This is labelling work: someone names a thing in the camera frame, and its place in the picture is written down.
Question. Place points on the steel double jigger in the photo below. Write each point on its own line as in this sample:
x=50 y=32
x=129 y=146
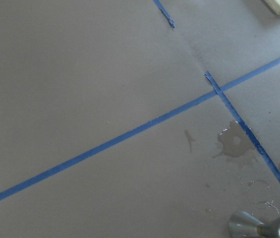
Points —
x=243 y=225

